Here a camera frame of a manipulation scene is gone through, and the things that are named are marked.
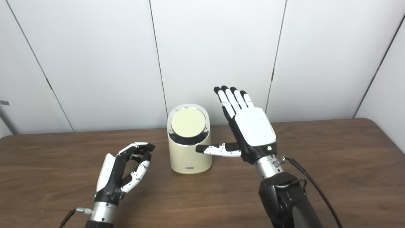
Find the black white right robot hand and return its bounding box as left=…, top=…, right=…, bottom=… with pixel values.
left=195, top=85, right=278, bottom=164

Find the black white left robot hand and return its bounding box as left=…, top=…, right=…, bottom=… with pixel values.
left=94, top=142, right=156, bottom=205

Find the cream-colored lidded bin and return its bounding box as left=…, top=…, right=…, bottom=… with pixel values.
left=167, top=104, right=212, bottom=174

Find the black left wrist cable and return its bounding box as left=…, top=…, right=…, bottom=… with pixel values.
left=59, top=207, right=93, bottom=228

